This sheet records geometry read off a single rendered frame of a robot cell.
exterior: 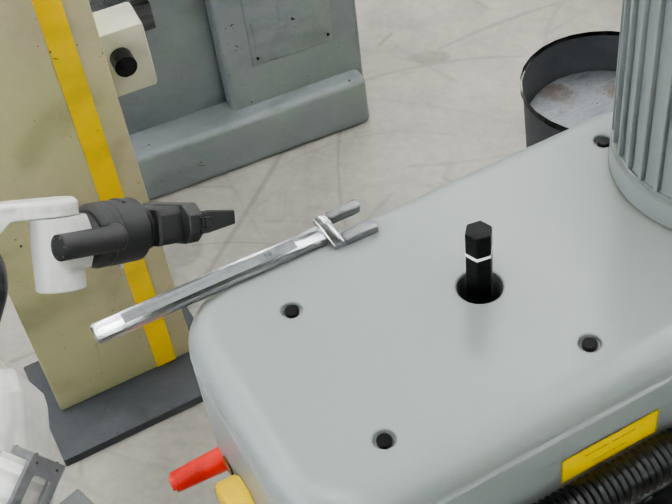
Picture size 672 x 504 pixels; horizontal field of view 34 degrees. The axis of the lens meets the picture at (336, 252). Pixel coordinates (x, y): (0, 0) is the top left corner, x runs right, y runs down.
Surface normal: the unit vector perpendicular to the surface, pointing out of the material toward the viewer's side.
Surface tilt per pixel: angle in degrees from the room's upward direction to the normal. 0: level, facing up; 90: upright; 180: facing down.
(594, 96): 0
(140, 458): 0
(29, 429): 84
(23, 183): 90
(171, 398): 0
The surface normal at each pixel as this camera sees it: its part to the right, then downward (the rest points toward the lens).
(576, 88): -0.11, -0.70
